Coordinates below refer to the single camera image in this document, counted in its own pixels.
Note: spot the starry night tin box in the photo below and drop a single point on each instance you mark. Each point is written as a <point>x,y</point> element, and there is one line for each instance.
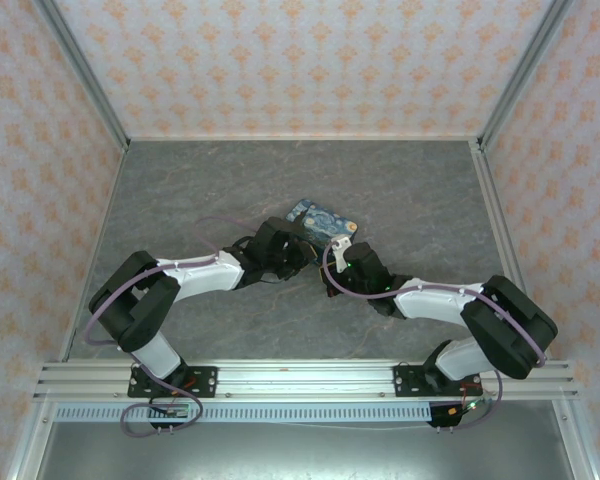
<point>325,222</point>

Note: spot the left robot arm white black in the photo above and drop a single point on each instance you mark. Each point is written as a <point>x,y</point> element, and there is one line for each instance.
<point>200,277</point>

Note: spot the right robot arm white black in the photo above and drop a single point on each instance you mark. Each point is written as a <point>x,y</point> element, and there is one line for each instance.
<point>430,305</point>

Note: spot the grey metal shelf sheet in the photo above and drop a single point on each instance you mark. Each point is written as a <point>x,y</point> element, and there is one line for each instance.
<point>305,455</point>

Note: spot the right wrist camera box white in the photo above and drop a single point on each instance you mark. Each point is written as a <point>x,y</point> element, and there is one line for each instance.
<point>341,244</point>

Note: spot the aluminium arm base rail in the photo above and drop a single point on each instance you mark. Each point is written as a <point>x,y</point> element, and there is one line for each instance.
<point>305,380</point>

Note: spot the aluminium rear frame rail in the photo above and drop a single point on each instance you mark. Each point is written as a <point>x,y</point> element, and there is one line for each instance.
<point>300,137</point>

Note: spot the aluminium side frame rail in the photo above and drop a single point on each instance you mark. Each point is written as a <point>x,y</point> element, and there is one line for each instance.
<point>111,200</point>
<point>495,210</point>

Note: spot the aluminium corner frame post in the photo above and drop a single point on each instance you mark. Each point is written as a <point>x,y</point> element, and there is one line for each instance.
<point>87,80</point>
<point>519,80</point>

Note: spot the aluminium lower frame post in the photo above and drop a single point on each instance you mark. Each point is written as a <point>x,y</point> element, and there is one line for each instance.
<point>27,450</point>
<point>577,450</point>

